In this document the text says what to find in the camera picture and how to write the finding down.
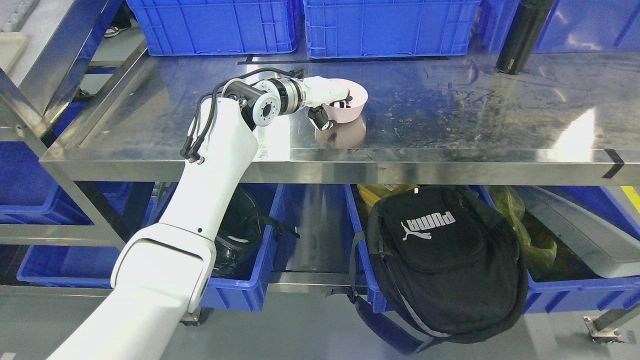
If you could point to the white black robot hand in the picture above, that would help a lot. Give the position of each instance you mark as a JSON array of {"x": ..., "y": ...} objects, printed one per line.
[{"x": 317, "y": 92}]

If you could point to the pink plastic bowl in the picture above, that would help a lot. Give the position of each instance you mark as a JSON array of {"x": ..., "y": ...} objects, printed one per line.
[{"x": 347, "y": 111}]

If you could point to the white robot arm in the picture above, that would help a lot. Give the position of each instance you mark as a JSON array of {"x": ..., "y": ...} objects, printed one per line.
[{"x": 162, "y": 272}]

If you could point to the blue crate top middle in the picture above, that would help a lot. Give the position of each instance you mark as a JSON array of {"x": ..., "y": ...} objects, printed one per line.
[{"x": 374, "y": 29}]

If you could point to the blue crate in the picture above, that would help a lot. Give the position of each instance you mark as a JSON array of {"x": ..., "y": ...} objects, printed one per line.
[
  {"x": 374, "y": 29},
  {"x": 217, "y": 27},
  {"x": 572, "y": 26}
]

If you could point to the black helmet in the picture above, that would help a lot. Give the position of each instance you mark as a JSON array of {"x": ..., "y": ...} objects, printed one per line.
[{"x": 241, "y": 233}]

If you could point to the blue crate top left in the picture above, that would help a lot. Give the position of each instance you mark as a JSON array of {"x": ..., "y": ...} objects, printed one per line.
[{"x": 217, "y": 27}]

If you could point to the black Puma backpack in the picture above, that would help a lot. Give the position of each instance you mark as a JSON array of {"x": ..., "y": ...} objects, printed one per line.
[{"x": 450, "y": 265}]

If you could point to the blue bin under table left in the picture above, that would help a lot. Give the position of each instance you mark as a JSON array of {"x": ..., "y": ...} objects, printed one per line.
[{"x": 246, "y": 291}]

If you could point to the blue bin under table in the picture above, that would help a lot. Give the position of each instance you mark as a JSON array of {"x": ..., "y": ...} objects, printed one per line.
[
  {"x": 246, "y": 291},
  {"x": 555, "y": 293}
]

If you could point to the black thermos bottle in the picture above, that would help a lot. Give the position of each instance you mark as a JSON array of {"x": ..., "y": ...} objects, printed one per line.
[{"x": 526, "y": 26}]

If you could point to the stainless steel table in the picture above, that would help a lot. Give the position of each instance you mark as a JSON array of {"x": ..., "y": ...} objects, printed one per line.
[{"x": 567, "y": 119}]

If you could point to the blue crate top right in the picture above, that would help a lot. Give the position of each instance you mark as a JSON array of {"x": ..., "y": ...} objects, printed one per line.
[{"x": 572, "y": 26}]

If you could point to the blue bin far left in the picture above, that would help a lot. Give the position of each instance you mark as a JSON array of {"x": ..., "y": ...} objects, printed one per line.
[{"x": 29, "y": 194}]

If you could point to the blue bin under table right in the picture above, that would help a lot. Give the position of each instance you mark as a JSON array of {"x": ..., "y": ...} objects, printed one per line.
[{"x": 555, "y": 293}]

